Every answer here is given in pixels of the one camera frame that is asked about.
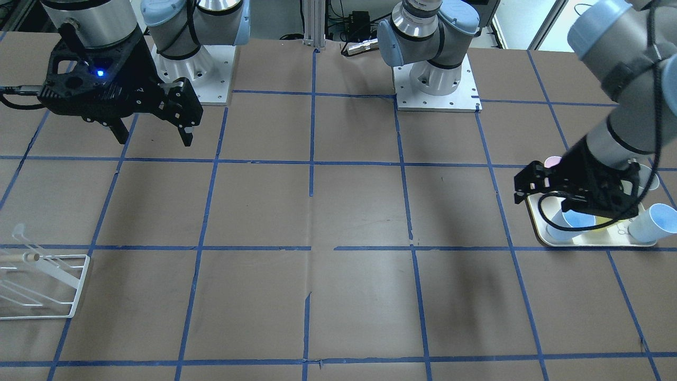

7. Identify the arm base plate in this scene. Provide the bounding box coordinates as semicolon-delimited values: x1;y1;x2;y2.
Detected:
392;55;483;113
151;45;237;106

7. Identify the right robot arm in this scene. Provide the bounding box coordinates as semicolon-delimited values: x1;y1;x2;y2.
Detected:
36;1;251;147

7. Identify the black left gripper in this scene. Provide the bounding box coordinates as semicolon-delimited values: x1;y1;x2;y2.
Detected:
514;139;640;220

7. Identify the light blue cup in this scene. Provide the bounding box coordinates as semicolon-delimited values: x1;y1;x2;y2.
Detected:
628;203;676;243
546;210;596;241

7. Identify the yellow cup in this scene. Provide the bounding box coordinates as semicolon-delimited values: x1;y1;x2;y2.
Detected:
587;209;641;233

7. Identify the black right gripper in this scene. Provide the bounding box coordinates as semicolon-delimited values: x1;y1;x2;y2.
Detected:
38;24;204;147

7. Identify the grey cup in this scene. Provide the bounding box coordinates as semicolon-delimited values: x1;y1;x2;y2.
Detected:
628;162;660;197

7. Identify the pink cup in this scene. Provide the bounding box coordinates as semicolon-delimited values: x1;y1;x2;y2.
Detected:
543;155;562;168

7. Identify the light blue cup on tray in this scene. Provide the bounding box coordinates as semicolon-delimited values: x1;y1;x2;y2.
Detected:
628;203;676;243

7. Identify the cream plastic tray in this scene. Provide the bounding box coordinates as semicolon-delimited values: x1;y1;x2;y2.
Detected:
525;180;657;248

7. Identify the black braided camera cable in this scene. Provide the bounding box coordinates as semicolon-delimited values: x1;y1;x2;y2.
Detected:
561;0;665;228

